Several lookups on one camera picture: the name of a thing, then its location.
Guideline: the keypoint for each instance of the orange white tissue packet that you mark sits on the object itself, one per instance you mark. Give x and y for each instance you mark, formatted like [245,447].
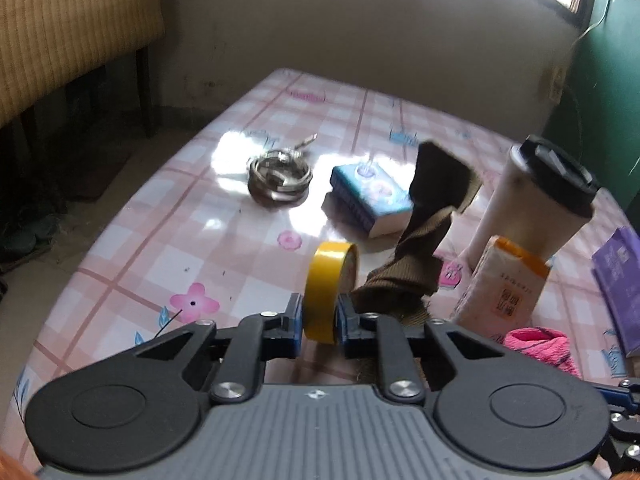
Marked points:
[500,290]

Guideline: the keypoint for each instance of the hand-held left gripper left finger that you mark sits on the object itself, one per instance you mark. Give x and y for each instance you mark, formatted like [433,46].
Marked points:
[295,325]

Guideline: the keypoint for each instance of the cream paper cup black lid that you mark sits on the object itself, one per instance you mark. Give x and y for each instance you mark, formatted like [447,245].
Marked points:
[520,210]

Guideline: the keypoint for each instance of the yellow tape roll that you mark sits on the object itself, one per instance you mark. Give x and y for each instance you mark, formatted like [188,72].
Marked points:
[325,290]

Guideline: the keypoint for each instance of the woven mat covered chair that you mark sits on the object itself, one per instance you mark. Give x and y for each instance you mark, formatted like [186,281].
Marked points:
[65,25]

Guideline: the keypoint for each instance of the pink sock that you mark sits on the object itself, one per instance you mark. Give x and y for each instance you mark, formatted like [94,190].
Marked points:
[540,345]

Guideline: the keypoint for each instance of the blue tissue packet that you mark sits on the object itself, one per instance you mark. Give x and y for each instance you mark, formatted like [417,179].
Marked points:
[370,195]

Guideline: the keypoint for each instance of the purple tissue pack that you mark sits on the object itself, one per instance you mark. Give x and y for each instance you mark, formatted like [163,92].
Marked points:
[620,285]

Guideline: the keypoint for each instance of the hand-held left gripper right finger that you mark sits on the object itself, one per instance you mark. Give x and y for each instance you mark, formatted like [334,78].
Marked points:
[344,325]

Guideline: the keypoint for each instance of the dark green slippers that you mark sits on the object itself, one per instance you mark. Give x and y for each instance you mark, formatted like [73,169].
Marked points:
[30,232]

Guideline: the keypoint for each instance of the brown sock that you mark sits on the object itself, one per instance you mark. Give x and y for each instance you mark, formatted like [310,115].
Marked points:
[425,240]

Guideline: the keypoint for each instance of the green door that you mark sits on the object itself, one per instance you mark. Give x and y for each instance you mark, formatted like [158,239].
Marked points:
[610,85]

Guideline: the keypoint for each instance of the pink checked tablecloth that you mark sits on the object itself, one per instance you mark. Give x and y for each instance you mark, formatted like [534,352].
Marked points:
[165,240]

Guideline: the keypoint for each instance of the wall socket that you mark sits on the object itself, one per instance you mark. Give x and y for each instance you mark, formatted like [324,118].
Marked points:
[557,85]

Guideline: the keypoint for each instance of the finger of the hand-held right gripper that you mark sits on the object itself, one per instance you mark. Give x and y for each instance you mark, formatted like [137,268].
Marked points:
[625,430]

